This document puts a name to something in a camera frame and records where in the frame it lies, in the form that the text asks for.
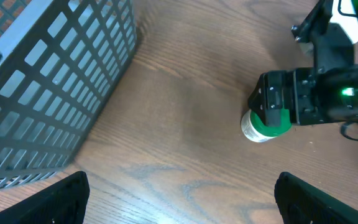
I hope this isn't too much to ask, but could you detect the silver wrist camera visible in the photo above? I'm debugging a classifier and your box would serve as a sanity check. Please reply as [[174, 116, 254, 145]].
[[291, 0, 354, 75]]

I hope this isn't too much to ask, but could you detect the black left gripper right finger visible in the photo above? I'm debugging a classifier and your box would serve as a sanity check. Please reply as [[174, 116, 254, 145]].
[[274, 172, 358, 224]]

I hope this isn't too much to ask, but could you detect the white barcode scanner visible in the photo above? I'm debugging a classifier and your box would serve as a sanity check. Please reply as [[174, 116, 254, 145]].
[[291, 0, 358, 52]]

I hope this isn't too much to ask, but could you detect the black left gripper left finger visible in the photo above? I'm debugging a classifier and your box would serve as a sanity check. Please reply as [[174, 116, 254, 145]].
[[0, 171, 90, 224]]

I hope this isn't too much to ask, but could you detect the grey plastic basket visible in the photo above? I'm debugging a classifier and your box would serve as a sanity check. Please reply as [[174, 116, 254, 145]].
[[0, 0, 137, 190]]

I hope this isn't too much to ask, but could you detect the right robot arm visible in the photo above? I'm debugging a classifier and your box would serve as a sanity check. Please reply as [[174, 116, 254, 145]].
[[247, 64, 358, 127]]

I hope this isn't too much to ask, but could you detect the green lid jar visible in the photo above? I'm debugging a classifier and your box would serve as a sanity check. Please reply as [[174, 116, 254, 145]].
[[241, 110, 291, 143]]

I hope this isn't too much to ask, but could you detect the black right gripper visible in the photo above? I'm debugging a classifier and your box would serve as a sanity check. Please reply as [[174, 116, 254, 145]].
[[247, 68, 328, 127]]

